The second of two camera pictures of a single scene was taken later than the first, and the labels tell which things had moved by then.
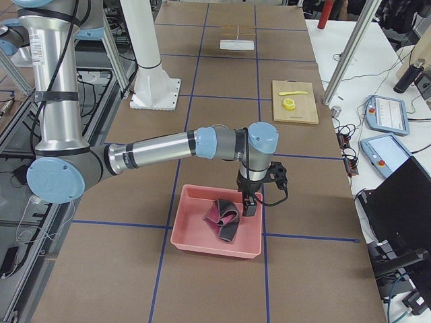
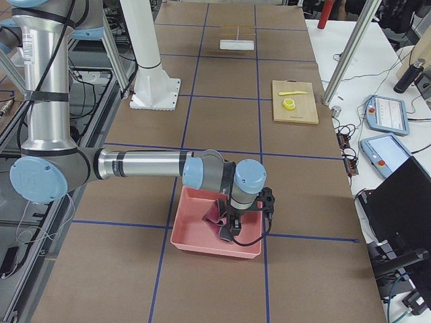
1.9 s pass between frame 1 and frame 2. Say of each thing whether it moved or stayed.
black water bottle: stayed
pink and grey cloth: stayed
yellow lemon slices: stayed
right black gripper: moved
